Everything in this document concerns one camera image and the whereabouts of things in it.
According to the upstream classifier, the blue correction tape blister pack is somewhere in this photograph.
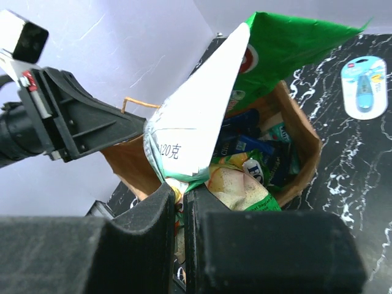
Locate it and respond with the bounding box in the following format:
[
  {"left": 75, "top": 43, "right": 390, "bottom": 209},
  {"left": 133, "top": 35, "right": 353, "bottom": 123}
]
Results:
[{"left": 341, "top": 56, "right": 388, "bottom": 120}]

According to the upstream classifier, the yellow green snack bag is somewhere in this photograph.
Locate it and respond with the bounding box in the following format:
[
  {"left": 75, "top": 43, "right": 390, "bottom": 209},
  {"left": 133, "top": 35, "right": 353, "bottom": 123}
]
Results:
[{"left": 172, "top": 150, "right": 281, "bottom": 282}]

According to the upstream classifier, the teal white snack packet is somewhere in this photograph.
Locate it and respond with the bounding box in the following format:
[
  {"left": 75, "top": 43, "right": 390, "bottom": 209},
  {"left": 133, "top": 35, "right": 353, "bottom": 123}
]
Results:
[{"left": 260, "top": 112, "right": 301, "bottom": 175}]

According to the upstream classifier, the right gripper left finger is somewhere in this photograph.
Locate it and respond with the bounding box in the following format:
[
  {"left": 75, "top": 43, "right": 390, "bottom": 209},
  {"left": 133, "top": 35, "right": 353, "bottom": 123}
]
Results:
[{"left": 1, "top": 184, "right": 175, "bottom": 293}]

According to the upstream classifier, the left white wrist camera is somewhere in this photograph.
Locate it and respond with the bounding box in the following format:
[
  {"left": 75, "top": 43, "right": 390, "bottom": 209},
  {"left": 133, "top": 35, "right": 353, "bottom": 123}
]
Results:
[{"left": 1, "top": 10, "right": 49, "bottom": 81}]

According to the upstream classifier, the blue Burts chips bag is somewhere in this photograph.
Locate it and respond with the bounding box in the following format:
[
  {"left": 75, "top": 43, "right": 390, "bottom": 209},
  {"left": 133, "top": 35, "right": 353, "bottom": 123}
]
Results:
[{"left": 213, "top": 108, "right": 293, "bottom": 190}]

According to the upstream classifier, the green Chuba cassava chips bag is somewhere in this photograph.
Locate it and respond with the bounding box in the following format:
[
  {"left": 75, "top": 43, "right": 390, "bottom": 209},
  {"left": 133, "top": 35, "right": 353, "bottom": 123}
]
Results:
[{"left": 143, "top": 11, "right": 373, "bottom": 190}]

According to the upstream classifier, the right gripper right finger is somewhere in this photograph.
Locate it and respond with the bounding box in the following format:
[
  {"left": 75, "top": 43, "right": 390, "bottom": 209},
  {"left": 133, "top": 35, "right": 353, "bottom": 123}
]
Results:
[{"left": 184, "top": 186, "right": 367, "bottom": 293}]

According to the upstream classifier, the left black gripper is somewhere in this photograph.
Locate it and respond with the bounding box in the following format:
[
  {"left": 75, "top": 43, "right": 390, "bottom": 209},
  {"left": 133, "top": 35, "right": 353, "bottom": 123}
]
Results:
[{"left": 1, "top": 67, "right": 146, "bottom": 168}]

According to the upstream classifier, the brown paper bag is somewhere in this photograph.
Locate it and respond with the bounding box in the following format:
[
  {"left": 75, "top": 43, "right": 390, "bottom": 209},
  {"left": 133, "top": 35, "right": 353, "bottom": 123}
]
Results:
[{"left": 99, "top": 80, "right": 323, "bottom": 209}]

